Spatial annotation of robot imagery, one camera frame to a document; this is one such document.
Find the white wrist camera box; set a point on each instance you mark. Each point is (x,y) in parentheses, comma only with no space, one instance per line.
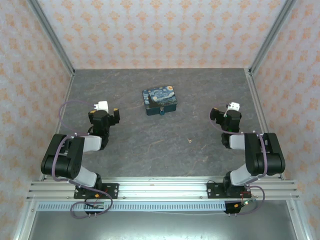
(102,106)
(234,106)

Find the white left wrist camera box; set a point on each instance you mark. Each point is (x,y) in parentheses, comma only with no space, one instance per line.
(102,106)

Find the aluminium frame post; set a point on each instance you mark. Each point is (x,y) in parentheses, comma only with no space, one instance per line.
(272,37)
(52,37)

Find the green circuit board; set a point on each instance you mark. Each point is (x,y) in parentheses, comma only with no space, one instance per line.
(96,205)
(246,202)

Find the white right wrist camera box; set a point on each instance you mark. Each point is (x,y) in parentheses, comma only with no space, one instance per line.
(234,106)

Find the starry night painted tin box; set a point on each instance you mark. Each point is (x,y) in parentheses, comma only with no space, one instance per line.
(160,97)

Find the small blue padlock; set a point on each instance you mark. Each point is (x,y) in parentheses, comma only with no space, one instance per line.
(162,112)

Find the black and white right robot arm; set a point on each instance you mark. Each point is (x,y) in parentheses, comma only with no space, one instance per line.
(262,157)

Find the wide aluminium base rail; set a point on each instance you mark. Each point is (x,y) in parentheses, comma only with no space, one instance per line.
(162,188)

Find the aluminium table side rail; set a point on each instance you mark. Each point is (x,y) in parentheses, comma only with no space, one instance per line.
(257,105)
(67,100)

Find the green right circuit board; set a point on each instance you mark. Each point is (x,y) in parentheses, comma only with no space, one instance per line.
(246,202)

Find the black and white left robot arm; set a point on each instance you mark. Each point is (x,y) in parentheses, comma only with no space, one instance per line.
(65,160)

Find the green left circuit board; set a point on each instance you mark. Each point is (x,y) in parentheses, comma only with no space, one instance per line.
(96,205)

